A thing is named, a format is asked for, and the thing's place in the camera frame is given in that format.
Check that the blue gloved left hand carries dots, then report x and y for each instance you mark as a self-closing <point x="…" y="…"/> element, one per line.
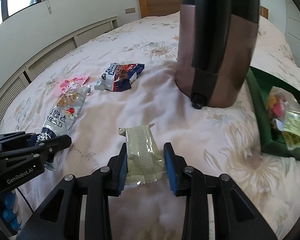
<point x="9" y="212"/>

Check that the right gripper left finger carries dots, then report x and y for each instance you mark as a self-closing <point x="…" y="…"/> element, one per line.
<point x="107" y="181"/>

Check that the pink cartoon snack packet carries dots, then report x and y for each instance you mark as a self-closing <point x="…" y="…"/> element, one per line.
<point x="67" y="83"/>

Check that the beige wall socket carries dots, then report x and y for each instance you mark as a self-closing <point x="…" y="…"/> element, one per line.
<point x="130" y="10"/>

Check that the olive green snack packet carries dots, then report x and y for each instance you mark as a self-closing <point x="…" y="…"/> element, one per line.
<point x="145" y="163"/>

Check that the blue red cookie bag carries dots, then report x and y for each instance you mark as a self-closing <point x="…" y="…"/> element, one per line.
<point x="119" y="77"/>

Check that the brown black thermos jug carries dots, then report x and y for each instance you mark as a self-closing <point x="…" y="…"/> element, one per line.
<point x="217" y="39"/>

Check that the blue white long snack bag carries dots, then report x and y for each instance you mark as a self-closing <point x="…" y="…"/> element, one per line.
<point x="62" y="117"/>

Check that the green tray box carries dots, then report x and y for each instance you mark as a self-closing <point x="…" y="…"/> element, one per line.
<point x="260" y="84"/>

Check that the wooden headboard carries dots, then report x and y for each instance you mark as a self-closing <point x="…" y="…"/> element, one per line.
<point x="158" y="7"/>

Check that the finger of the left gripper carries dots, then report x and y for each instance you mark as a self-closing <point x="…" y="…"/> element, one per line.
<point x="17" y="140"/>
<point x="46" y="149"/>

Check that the white radiator cover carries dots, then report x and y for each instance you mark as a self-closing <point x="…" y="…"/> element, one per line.
<point x="28" y="72"/>

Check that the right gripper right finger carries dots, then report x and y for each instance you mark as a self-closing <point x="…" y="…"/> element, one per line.
<point x="188" y="181"/>

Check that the white wardrobe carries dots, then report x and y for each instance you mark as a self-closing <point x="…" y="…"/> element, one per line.
<point x="293" y="30"/>

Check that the clear pink candy bag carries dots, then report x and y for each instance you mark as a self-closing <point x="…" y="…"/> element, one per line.
<point x="283" y="110"/>

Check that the floral cream bed quilt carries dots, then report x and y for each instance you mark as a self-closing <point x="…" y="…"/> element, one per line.
<point x="213" y="140"/>

